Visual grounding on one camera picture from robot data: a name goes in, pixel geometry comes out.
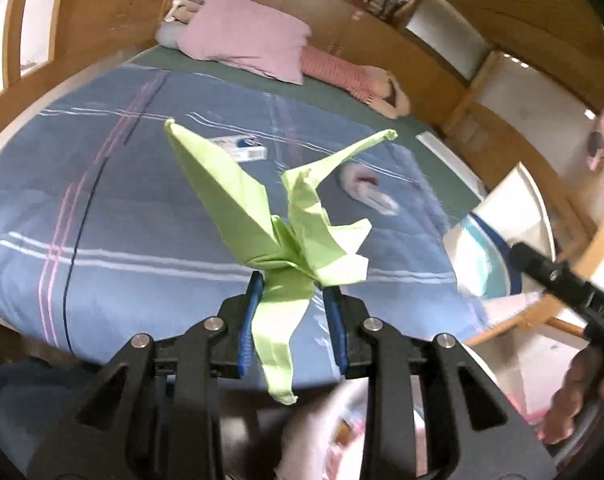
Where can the green paper crane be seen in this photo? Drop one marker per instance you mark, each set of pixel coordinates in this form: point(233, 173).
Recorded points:
point(292, 240)

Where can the frosted glass panel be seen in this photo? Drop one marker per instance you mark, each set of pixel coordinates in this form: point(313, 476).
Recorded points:
point(447, 30)

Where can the wooden bed frame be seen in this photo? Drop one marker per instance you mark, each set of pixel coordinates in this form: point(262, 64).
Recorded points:
point(507, 125)

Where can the person's right hand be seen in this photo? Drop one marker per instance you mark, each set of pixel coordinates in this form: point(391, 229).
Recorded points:
point(569, 395)

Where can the blue striped blanket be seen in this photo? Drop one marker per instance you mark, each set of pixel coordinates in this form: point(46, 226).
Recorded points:
point(107, 220)

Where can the white plush toy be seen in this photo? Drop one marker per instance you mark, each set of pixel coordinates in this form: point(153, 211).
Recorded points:
point(187, 12)

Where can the pink hanging cloth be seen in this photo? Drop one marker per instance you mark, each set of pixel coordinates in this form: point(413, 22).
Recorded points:
point(601, 137)

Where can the red striped plush doll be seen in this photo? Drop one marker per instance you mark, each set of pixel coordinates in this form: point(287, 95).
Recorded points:
point(347, 77)

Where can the pink pillow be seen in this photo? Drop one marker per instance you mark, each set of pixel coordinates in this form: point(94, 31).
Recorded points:
point(247, 35)

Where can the white plastic packet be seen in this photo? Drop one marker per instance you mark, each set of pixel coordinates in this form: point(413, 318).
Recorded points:
point(239, 149)

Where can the white blue paper cup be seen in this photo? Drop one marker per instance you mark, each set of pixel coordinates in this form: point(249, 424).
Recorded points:
point(487, 255)

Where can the white long board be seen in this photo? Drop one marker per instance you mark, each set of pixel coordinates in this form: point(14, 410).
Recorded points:
point(452, 160)

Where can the grey blue cushion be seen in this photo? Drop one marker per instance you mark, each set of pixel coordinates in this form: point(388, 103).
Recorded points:
point(169, 36)

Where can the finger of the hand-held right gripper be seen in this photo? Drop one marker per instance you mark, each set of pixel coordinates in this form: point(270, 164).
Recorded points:
point(552, 275)

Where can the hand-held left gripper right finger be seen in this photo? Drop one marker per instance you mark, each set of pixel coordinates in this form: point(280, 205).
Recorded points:
point(334, 330)

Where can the green bed mat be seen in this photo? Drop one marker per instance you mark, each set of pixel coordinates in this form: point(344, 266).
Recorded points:
point(332, 102)

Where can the wooden headboard cabinet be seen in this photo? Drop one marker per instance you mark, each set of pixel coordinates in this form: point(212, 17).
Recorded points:
point(107, 10)

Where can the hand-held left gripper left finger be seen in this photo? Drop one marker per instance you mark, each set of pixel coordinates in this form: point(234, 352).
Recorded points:
point(249, 320)

